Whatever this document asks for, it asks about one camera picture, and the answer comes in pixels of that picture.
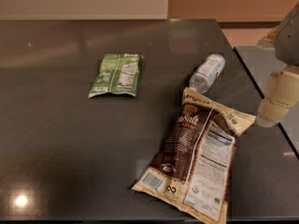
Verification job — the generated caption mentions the dark side table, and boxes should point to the dark side table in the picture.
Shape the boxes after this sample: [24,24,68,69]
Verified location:
[234,45,299,159]

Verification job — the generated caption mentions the brown chip bag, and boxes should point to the brown chip bag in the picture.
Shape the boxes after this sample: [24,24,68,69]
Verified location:
[133,88,255,224]

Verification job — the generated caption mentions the green chip bag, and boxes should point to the green chip bag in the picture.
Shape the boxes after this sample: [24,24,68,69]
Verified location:
[88,53,142,98]

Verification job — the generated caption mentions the clear plastic water bottle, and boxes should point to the clear plastic water bottle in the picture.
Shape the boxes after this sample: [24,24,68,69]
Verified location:
[189,54,225,93]

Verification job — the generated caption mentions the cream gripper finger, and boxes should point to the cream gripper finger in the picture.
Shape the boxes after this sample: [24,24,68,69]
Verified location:
[256,64,299,128]

